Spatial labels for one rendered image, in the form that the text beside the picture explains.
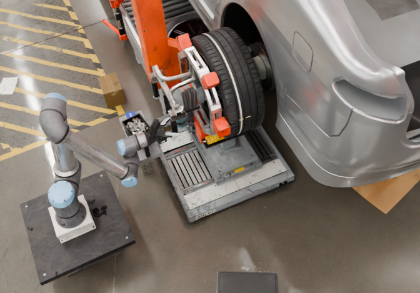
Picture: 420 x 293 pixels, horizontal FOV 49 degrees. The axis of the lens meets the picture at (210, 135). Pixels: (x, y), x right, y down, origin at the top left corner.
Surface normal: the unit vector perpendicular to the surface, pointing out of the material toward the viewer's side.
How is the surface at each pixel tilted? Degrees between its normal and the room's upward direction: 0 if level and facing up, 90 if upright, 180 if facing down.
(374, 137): 89
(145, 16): 90
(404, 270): 0
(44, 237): 0
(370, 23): 22
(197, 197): 0
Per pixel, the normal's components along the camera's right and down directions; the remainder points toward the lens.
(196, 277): -0.05, -0.62
